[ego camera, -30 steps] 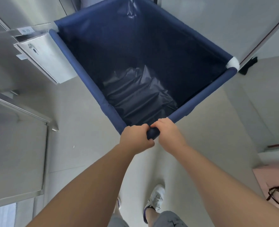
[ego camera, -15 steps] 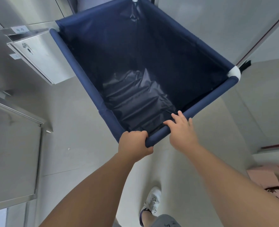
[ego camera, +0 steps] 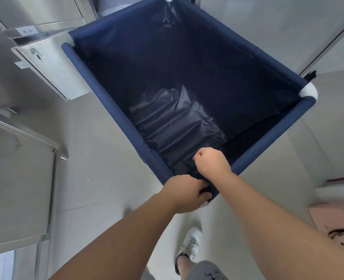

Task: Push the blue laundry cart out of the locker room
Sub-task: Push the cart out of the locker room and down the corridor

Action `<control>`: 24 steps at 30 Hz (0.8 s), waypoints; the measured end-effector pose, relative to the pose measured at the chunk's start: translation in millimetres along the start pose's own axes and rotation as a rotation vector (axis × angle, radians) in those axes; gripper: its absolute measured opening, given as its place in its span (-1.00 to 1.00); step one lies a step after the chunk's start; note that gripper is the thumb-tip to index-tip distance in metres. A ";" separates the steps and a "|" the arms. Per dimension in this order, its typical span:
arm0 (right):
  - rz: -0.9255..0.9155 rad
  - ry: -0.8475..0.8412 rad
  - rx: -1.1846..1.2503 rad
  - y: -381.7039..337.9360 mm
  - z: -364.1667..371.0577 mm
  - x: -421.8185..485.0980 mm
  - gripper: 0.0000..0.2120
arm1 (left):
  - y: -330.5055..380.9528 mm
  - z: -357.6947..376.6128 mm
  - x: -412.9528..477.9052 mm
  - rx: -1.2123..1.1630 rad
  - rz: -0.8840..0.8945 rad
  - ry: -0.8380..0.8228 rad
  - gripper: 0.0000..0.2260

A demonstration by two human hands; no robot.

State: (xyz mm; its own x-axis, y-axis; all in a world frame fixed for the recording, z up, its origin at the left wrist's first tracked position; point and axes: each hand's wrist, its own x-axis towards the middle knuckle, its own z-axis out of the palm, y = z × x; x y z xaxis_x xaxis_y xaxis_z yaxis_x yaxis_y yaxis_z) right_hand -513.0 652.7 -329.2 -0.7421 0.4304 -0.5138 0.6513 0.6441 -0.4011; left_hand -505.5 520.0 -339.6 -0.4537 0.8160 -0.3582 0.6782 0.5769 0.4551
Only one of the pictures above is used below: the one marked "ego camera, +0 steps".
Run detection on person's leg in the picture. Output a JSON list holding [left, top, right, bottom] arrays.
[[174, 253, 202, 276]]

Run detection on person's right hand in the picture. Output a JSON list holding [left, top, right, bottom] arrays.
[[193, 148, 233, 181]]

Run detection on person's right forearm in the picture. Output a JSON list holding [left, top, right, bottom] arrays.
[[209, 171, 344, 280]]

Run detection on large stainless steel cabinet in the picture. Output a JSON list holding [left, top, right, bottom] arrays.
[[0, 105, 69, 280]]

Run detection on metal door lock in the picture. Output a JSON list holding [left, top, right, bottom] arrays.
[[29, 48, 44, 63]]

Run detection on navy blue fabric laundry cart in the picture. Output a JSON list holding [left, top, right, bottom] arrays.
[[61, 0, 318, 202]]

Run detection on stainless steel cabinet door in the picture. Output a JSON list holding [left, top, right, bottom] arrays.
[[11, 30, 92, 101]]

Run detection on grey shorts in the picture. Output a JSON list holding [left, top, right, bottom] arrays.
[[140, 260, 230, 280]]

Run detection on person's left hand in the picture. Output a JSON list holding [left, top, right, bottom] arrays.
[[161, 174, 213, 214]]

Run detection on person's left forearm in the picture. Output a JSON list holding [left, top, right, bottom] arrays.
[[48, 193, 179, 280]]

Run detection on white paper label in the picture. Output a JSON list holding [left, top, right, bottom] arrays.
[[18, 26, 40, 36]]

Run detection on pink box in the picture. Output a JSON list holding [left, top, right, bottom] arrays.
[[308, 201, 344, 257]]

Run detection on black plastic bag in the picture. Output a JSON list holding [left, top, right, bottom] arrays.
[[129, 85, 228, 184]]

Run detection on white sneaker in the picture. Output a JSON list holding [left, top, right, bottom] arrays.
[[176, 226, 202, 262]]

